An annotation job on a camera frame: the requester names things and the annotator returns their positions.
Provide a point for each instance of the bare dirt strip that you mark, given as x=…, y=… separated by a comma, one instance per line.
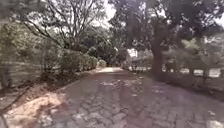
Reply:
x=30, y=106

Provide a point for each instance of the dirt ground with leaves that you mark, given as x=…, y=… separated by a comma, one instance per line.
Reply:
x=200, y=85

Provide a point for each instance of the bare branched tree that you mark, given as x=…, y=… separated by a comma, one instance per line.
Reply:
x=71, y=23

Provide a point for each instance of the large dark-trunked tree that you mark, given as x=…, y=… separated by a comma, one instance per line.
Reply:
x=156, y=50

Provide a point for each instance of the row of green bushes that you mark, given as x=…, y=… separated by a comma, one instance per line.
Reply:
x=70, y=61

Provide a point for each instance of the brick paved path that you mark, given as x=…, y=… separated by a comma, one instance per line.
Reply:
x=120, y=100

